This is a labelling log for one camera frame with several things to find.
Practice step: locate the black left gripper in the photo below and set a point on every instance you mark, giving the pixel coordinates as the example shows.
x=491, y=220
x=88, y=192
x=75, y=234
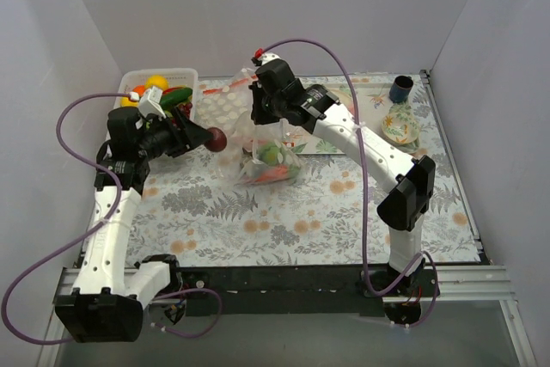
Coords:
x=179, y=134

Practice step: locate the green cucumber toy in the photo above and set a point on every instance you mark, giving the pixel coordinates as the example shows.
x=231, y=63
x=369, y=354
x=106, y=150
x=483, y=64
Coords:
x=175, y=96

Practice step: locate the green watermelon ball toy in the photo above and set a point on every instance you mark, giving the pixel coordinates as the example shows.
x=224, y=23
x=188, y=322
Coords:
x=271, y=153

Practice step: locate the orange carrot toy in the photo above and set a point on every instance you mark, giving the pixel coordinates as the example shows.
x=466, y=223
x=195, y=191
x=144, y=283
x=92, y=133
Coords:
x=272, y=175

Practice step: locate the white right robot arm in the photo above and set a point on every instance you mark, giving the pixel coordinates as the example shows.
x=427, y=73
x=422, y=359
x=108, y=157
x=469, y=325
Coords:
x=408, y=182

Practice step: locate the floral tablecloth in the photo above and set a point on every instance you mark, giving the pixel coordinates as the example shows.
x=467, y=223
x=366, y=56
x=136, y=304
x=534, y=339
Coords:
x=191, y=210

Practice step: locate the purple grape bunch toy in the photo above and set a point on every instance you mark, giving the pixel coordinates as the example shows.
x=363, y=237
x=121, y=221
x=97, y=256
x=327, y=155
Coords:
x=183, y=108

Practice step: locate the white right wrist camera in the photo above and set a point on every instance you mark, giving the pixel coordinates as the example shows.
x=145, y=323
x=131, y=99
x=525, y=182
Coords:
x=262, y=57

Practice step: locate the yellow lemon toy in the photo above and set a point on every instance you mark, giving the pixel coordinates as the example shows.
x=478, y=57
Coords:
x=127, y=102

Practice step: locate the white plastic fruit basket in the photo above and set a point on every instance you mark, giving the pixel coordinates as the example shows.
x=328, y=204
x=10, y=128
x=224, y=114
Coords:
x=177, y=77

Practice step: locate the dotted zip top bag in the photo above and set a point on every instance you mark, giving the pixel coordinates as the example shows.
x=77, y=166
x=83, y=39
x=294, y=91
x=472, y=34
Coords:
x=245, y=138

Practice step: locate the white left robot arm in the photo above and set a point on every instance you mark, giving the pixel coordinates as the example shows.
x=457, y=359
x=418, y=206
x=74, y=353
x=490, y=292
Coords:
x=103, y=305

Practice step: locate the dark blue cup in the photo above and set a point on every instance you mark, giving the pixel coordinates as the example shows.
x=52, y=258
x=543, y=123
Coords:
x=400, y=89

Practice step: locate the dark purple plum toy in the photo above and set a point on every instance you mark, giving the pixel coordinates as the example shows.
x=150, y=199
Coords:
x=218, y=142

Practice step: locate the floral patterned bowl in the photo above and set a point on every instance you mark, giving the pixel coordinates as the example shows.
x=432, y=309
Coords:
x=400, y=128

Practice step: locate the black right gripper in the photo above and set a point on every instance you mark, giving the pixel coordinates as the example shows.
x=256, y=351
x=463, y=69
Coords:
x=258, y=106

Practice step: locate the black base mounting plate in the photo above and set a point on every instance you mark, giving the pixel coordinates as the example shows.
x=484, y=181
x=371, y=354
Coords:
x=299, y=290

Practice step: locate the pink beige round plate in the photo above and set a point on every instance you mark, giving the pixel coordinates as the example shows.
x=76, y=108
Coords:
x=344, y=96

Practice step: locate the small orange tangerine toy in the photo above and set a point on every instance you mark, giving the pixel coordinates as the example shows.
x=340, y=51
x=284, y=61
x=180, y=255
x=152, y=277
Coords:
x=140, y=89

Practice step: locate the dotted zip bag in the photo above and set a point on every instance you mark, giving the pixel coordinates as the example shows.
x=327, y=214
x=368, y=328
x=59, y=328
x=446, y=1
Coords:
x=221, y=102
x=245, y=138

